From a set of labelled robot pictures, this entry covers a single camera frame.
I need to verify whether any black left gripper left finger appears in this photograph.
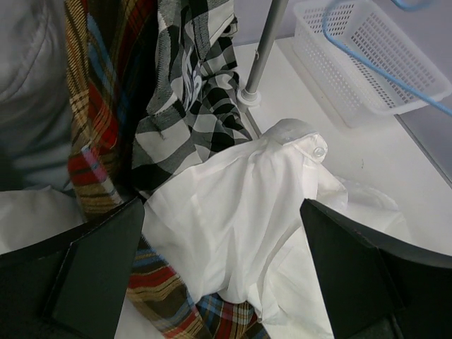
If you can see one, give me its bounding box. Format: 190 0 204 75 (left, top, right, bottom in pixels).
1 198 144 338

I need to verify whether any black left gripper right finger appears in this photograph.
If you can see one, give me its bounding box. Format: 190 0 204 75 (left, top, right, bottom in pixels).
300 199 451 338

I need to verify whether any white linen shirt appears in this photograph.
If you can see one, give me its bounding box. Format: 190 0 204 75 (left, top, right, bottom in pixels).
116 118 414 339

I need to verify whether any blue plastic hanger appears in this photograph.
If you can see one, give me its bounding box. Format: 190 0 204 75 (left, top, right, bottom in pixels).
322 1 451 116

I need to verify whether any white hanging shirt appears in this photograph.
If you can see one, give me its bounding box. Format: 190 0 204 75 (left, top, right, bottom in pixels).
1 1 83 253

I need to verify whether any black white checked shirt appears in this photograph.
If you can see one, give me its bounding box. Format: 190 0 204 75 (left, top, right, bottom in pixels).
131 1 251 194

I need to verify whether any red brown plaid shirt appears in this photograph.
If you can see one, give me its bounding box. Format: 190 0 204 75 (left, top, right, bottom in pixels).
65 0 273 339

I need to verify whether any white plastic basket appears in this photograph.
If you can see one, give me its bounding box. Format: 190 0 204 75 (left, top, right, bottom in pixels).
292 1 451 128

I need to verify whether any metal clothes rack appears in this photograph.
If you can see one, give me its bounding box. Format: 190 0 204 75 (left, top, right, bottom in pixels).
237 0 289 137

